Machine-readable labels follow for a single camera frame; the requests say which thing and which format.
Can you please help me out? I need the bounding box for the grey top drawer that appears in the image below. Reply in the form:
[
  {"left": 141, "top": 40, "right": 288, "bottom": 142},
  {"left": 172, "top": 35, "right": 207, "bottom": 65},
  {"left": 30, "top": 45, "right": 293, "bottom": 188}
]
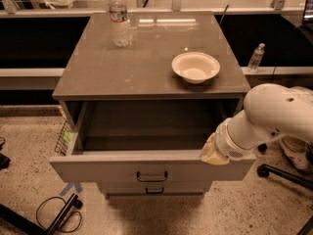
[{"left": 50, "top": 100, "right": 255, "bottom": 184}]

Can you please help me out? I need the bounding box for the grey drawer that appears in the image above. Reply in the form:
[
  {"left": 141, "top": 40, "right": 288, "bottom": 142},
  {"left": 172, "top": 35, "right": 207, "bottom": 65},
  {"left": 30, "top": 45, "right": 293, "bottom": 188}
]
[
  {"left": 97, "top": 180, "right": 212, "bottom": 196},
  {"left": 50, "top": 100, "right": 255, "bottom": 184}
]

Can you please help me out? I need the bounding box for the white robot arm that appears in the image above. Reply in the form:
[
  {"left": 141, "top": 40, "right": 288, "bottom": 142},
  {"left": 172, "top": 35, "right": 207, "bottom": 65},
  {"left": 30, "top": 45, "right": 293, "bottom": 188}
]
[{"left": 201, "top": 83, "right": 313, "bottom": 165}]

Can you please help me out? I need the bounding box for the grey drawer cabinet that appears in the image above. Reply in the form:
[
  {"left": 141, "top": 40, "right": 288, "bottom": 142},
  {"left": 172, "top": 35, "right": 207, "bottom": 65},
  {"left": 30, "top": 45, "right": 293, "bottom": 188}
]
[{"left": 52, "top": 11, "right": 252, "bottom": 200}]

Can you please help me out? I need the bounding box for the grey bottom drawer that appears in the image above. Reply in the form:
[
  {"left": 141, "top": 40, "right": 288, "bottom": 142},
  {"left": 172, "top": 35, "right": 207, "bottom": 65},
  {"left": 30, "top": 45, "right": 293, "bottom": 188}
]
[{"left": 97, "top": 180, "right": 212, "bottom": 196}]

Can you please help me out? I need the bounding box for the black chair base right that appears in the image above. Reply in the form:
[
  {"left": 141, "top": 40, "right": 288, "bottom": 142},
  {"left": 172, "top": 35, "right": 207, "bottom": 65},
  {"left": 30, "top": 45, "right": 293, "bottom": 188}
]
[{"left": 257, "top": 164, "right": 313, "bottom": 235}]

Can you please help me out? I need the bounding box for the white bowl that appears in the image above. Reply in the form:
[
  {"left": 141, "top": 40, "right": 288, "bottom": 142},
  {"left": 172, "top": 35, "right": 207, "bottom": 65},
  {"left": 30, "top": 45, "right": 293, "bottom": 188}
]
[{"left": 171, "top": 52, "right": 220, "bottom": 84}]

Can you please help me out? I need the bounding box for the small water bottle on ledge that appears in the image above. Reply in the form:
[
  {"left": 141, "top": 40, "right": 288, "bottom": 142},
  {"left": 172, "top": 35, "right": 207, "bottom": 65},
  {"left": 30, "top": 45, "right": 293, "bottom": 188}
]
[{"left": 247, "top": 43, "right": 265, "bottom": 73}]

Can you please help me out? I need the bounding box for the blue tape cross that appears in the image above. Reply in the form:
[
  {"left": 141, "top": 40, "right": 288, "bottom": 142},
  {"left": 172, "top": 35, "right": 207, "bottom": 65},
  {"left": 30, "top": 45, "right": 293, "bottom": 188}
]
[{"left": 60, "top": 182, "right": 82, "bottom": 196}]

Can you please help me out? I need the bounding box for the clear water bottle on cabinet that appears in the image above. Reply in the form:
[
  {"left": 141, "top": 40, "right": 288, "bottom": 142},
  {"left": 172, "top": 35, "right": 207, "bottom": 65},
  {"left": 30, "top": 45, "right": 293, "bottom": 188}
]
[{"left": 109, "top": 0, "right": 131, "bottom": 47}]

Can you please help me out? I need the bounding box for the black stand leg left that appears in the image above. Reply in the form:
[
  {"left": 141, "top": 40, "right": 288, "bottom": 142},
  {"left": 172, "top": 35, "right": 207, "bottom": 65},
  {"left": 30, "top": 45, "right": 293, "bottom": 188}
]
[{"left": 0, "top": 194, "right": 82, "bottom": 235}]

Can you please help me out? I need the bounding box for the wire mesh basket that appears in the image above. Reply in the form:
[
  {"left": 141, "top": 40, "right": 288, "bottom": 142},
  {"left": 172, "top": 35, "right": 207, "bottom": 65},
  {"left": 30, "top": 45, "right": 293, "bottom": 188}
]
[{"left": 55, "top": 122, "right": 72, "bottom": 156}]

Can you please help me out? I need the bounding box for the black cable loop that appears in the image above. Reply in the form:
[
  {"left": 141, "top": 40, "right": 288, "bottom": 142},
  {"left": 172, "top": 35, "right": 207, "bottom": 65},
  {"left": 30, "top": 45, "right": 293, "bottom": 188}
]
[{"left": 35, "top": 195, "right": 84, "bottom": 234}]

